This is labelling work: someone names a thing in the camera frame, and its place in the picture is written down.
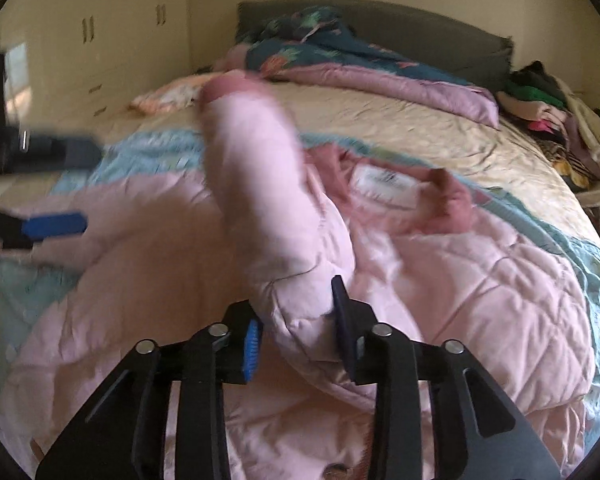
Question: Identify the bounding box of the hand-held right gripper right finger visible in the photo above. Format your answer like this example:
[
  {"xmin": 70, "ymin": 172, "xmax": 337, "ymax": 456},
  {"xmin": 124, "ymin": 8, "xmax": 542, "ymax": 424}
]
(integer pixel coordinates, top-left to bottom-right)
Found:
[{"xmin": 331, "ymin": 275, "xmax": 562, "ymax": 480}]

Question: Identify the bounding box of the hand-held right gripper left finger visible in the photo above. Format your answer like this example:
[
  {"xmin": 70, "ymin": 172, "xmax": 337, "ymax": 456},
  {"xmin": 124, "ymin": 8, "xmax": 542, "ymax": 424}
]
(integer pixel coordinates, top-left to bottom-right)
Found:
[{"xmin": 35, "ymin": 301, "xmax": 265, "ymax": 480}]

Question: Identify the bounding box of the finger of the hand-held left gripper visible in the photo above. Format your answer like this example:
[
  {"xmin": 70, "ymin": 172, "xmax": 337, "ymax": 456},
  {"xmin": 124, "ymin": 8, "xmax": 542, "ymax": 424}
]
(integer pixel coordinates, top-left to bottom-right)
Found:
[
  {"xmin": 22, "ymin": 132, "xmax": 104, "ymax": 172},
  {"xmin": 0, "ymin": 207, "xmax": 89, "ymax": 252}
]

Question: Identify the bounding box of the pink quilted jacket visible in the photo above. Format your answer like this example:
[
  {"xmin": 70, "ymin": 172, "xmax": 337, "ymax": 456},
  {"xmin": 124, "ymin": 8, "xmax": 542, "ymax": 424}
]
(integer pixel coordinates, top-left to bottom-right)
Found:
[{"xmin": 0, "ymin": 71, "xmax": 597, "ymax": 480}]

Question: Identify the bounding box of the pile of mixed clothes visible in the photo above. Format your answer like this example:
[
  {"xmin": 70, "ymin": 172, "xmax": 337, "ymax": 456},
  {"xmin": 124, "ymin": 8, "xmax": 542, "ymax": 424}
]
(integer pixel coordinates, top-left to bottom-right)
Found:
[{"xmin": 495, "ymin": 60, "xmax": 600, "ymax": 257}]

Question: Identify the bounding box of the light blue printed blanket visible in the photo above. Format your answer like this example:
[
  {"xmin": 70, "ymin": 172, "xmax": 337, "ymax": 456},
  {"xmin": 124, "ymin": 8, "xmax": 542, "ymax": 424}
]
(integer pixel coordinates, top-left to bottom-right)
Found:
[{"xmin": 0, "ymin": 130, "xmax": 600, "ymax": 416}]

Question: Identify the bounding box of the cream wardrobe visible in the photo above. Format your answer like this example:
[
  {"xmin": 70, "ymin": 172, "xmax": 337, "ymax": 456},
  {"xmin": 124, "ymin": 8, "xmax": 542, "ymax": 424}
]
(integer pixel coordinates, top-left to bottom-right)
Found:
[{"xmin": 0, "ymin": 0, "xmax": 191, "ymax": 127}]

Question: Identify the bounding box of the small peach patterned cloth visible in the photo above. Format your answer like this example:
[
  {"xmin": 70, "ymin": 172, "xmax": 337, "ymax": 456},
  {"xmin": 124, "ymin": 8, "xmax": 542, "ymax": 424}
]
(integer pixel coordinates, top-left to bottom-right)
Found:
[{"xmin": 130, "ymin": 74, "xmax": 216, "ymax": 114}]

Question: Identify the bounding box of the bed with beige sheet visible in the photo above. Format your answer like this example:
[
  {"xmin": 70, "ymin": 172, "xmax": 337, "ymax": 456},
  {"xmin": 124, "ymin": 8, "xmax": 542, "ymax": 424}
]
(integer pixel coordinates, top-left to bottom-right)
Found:
[{"xmin": 87, "ymin": 72, "xmax": 600, "ymax": 246}]

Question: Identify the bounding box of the dark floral purple duvet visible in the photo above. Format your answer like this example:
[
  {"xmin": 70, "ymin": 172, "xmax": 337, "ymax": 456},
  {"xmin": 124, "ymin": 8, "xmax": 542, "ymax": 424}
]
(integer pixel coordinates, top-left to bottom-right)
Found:
[{"xmin": 215, "ymin": 6, "xmax": 501, "ymax": 129}]

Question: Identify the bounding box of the grey padded headboard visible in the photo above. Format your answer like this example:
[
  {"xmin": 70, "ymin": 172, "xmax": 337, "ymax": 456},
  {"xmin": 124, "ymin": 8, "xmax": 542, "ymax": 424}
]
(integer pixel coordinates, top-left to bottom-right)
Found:
[{"xmin": 236, "ymin": 0, "xmax": 515, "ymax": 92}]

